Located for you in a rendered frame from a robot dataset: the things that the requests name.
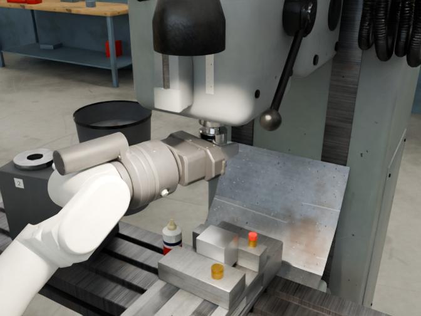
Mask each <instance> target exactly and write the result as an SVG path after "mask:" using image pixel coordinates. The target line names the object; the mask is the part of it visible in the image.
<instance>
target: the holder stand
mask: <svg viewBox="0 0 421 316"><path fill-rule="evenodd" d="M55 170H56V167H55V165H54V162H53V150H49V149H31V150H27V151H24V152H22V153H20V154H18V155H17V156H16V157H15V158H14V160H12V161H11V162H8V163H7V164H5V165H3V166H2V167H0V191H1V196H2V199H3V204H4V210H5V213H6V218H7V221H8V226H9V231H10V234H11V239H12V240H13V241H14V239H15V238H16V237H17V236H18V234H20V232H22V230H23V229H24V228H25V227H26V226H27V225H28V224H32V225H37V224H39V223H41V222H43V221H45V220H47V219H49V218H51V217H53V216H55V215H57V214H58V213H59V212H60V211H61V210H62V209H63V208H62V207H61V206H59V205H57V204H55V203H54V202H53V201H52V200H51V198H50V196H49V194H48V181H49V178H50V176H51V175H52V173H53V172H54V171H55ZM118 232H119V223H117V224H116V226H115V227H114V228H113V229H112V230H111V232H110V233H109V234H108V236H107V237H106V238H105V239H104V240H103V242H102V243H101V244H100V246H99V247H98V248H97V249H96V250H95V251H94V252H93V253H92V254H91V256H90V257H89V258H88V259H91V260H92V259H94V258H95V256H96V255H97V254H99V252H101V250H102V249H103V248H104V247H105V246H106V245H107V244H108V242H109V241H110V240H111V239H112V238H113V237H114V236H115V235H116V234H117V233H118Z"/></svg>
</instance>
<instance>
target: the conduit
mask: <svg viewBox="0 0 421 316"><path fill-rule="evenodd" d="M388 5H389V0H363V7H362V9H363V10H362V15H361V20H360V26H359V27H360V28H359V32H358V47H359V48H360V49H361V50H368V49H370V48H371V47H372V45H373V44H375V51H376V54H377V57H378V59H379V60H380V61H388V60H389V59H390V58H391V57H392V55H393V50H394V47H395V50H394V51H395V55H396V56H397V57H403V56H405V55H407V56H406V59H407V64H408V65H409V66H411V67H412V68H414V67H418V66H419V65H421V0H391V6H390V9H389V15H388V7H389V6H388ZM374 12H375V13H374ZM387 15H388V16H387ZM387 17H388V18H387ZM398 25H399V26H398ZM397 28H398V29H397ZM397 31H398V32H397ZM396 35H397V36H396ZM396 37H397V39H396ZM395 39H396V44H395Z"/></svg>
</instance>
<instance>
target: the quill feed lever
mask: <svg viewBox="0 0 421 316"><path fill-rule="evenodd" d="M316 13H317V0H285V1H284V6H283V28H284V30H285V32H286V34H287V35H288V36H294V39H293V42H292V45H291V48H290V50H289V53H288V57H287V59H286V62H285V65H284V68H283V72H282V74H281V77H280V79H279V83H278V86H277V89H276V92H275V94H274V98H273V101H272V104H271V106H270V109H268V110H265V111H264V112H263V113H262V114H261V116H260V118H259V123H260V126H261V127H262V128H263V129H264V130H266V131H268V132H272V131H275V130H277V129H278V128H279V127H280V125H281V121H282V119H281V115H280V114H279V112H278V110H279V107H280V104H281V101H282V99H283V95H284V92H285V89H286V86H287V84H288V80H289V77H290V75H291V72H292V69H293V66H294V62H295V60H296V57H297V54H298V51H299V47H300V45H301V42H302V39H303V38H305V37H307V35H309V34H310V32H311V31H312V29H313V26H314V22H315V19H316Z"/></svg>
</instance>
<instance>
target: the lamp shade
mask: <svg viewBox="0 0 421 316"><path fill-rule="evenodd" d="M152 32H153V50H154V51H156V52H157V53H161V54H165V55H173V56H203V55H212V54H216V53H220V52H222V51H224V50H225V49H226V19H225V16H224V12H223V9H222V6H221V2H220V0H157V3H156V7H155V11H154V14H153V19H152Z"/></svg>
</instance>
